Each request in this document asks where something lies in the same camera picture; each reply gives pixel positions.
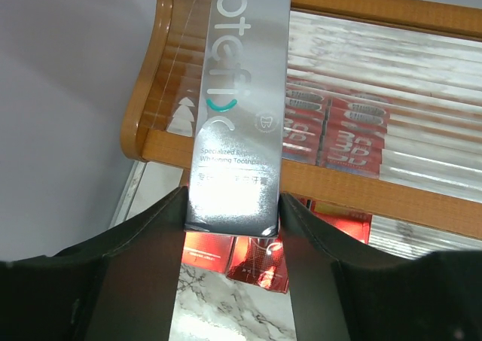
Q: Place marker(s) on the orange wooden three-tier shelf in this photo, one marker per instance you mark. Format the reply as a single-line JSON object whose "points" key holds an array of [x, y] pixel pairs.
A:
{"points": [[422, 59]]}

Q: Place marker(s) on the silver toothpaste box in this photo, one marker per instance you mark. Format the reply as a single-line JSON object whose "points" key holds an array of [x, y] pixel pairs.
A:
{"points": [[237, 154]]}

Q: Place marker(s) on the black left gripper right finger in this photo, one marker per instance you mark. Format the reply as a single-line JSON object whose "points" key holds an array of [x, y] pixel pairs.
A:
{"points": [[343, 289]]}

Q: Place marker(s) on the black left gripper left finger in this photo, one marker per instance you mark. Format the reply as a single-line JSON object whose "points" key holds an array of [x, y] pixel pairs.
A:
{"points": [[119, 285]]}

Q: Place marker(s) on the red 3D toothpaste box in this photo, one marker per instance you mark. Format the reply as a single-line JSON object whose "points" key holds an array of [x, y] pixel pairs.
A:
{"points": [[207, 251], [259, 261], [352, 141]]}

